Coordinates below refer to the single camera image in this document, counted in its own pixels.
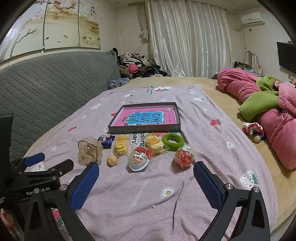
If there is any beige sheer scrunchie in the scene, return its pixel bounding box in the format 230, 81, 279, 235
77, 137, 104, 166

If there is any green fuzzy scrunchie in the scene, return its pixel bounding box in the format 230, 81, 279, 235
161, 133, 185, 150

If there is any pink and blue book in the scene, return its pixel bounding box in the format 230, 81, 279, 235
113, 107, 179, 127

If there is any pile of clothes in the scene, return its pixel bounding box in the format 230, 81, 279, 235
112, 47, 171, 79

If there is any blue snack packet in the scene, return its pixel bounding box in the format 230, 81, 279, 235
97, 135, 115, 149

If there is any floral wall painting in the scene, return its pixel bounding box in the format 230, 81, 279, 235
0, 0, 102, 63

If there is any person's left hand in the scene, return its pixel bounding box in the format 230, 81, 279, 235
0, 209, 21, 241

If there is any white air conditioner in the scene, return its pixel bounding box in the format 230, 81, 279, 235
240, 12, 266, 26

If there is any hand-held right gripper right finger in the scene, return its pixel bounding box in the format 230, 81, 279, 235
193, 161, 271, 241

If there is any yellow cake packet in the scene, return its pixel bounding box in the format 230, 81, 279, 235
144, 133, 165, 154
113, 134, 129, 156

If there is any white shiny curtain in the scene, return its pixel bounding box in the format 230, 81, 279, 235
136, 0, 233, 79

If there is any blue patterned cloth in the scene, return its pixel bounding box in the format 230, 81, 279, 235
107, 77, 130, 90

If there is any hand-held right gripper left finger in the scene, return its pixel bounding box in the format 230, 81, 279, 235
24, 162, 100, 241

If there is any cluttered grey dresser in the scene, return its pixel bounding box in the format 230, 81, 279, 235
233, 61, 264, 75

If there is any grey quilted headboard cover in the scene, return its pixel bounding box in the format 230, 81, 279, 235
0, 50, 121, 163

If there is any purple strawberry print blanket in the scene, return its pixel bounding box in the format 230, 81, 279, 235
23, 85, 279, 241

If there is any clear packet of red candy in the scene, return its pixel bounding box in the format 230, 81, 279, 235
174, 144, 195, 169

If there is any pink quilt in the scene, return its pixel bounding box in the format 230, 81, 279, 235
217, 68, 296, 171

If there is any dark grey shallow box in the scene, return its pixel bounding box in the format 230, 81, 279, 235
107, 102, 182, 135

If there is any arched white mirror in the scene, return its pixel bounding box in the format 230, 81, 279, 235
245, 50, 255, 67

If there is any black wall television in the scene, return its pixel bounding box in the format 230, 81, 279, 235
277, 42, 296, 70

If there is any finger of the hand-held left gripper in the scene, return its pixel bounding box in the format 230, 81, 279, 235
14, 152, 45, 173
17, 159, 74, 183

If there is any small red and white doll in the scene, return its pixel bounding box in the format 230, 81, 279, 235
242, 122, 266, 143

